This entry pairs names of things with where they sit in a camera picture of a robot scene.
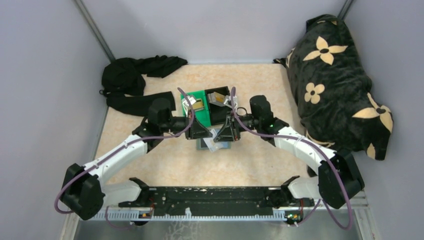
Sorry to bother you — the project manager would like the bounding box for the gold credit card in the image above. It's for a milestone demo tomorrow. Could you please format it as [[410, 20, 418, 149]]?
[[213, 92, 228, 105]]

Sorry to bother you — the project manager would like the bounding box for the sage green card holder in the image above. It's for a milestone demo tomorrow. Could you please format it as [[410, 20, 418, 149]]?
[[196, 138, 231, 153]]

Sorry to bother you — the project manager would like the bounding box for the aluminium frame rail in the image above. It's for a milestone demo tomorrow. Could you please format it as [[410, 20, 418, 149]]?
[[67, 186, 369, 222]]

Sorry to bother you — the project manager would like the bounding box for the black plastic bin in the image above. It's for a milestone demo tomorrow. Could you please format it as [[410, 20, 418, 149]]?
[[204, 86, 230, 126]]

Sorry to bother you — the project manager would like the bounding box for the black floral blanket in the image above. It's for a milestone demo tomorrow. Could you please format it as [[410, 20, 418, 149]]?
[[274, 14, 394, 161]]

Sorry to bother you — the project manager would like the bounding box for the card stack in green bin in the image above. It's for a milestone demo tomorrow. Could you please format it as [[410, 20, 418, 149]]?
[[191, 98, 205, 112]]

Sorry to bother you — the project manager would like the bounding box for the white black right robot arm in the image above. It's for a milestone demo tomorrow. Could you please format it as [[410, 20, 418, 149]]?
[[213, 95, 365, 209]]

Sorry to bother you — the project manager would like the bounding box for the black cloth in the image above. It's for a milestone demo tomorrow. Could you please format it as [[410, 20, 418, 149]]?
[[99, 55, 188, 117]]

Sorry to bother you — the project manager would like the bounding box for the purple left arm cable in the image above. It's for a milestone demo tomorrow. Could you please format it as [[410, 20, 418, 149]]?
[[54, 87, 196, 231]]

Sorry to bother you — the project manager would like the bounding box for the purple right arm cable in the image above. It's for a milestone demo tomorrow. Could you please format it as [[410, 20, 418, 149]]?
[[229, 86, 355, 231]]

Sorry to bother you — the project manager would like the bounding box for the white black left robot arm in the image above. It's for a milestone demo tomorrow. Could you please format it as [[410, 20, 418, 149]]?
[[54, 95, 212, 220]]

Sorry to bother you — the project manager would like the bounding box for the green plastic bin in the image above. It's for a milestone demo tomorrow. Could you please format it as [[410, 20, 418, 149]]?
[[186, 90, 212, 127]]

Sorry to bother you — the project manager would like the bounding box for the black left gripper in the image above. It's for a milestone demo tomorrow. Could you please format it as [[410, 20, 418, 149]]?
[[160, 109, 213, 140]]

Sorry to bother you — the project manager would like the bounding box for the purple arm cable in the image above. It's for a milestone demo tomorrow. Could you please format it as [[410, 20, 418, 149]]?
[[54, 87, 196, 231], [229, 86, 355, 231]]

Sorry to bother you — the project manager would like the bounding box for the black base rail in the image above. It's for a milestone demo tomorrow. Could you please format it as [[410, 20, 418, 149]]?
[[118, 186, 315, 217]]

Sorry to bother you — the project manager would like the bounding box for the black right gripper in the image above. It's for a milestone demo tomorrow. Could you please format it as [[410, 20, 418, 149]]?
[[214, 110, 261, 143]]

